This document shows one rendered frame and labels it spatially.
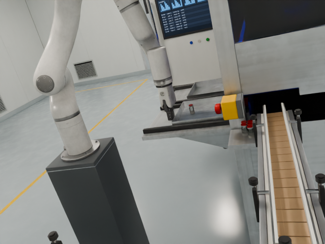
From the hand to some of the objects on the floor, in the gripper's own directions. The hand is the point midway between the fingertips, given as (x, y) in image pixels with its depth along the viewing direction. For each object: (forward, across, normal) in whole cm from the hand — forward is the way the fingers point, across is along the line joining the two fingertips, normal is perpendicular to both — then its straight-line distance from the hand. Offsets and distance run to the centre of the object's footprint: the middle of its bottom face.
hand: (170, 115), depth 136 cm
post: (+92, +9, +33) cm, 98 cm away
